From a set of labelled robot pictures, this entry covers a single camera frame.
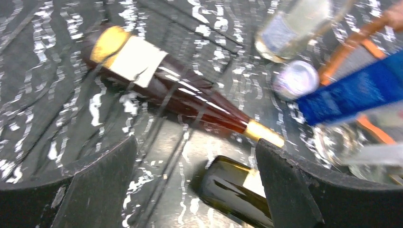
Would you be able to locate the green bottle with black capsule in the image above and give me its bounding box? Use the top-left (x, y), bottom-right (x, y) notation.
top-left (191, 155), bottom-right (274, 228)

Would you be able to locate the orange framed glass shelf rack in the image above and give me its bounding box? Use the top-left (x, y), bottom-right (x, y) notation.
top-left (318, 0), bottom-right (403, 145)

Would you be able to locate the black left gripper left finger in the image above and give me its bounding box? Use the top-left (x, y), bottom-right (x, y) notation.
top-left (0, 137), bottom-right (136, 228)

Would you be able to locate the tall clear bottle black cap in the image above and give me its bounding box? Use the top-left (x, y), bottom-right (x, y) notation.
top-left (254, 0), bottom-right (354, 63)

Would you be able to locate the clear jar of paper clips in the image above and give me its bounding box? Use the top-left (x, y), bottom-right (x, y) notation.
top-left (271, 60), bottom-right (320, 101)

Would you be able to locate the blue square glass bottle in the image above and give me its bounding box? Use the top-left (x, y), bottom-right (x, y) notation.
top-left (296, 51), bottom-right (403, 125)

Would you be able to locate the brown bottle with gold cap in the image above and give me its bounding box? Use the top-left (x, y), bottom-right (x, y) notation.
top-left (81, 23), bottom-right (285, 147)

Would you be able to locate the black wire wine rack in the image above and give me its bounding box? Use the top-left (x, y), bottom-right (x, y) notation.
top-left (0, 0), bottom-right (237, 228)

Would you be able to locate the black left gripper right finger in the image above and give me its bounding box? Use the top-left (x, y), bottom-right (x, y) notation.
top-left (256, 139), bottom-right (403, 228)

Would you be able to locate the clear round glass bottle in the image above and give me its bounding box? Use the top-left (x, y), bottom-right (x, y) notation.
top-left (314, 101), bottom-right (403, 185)

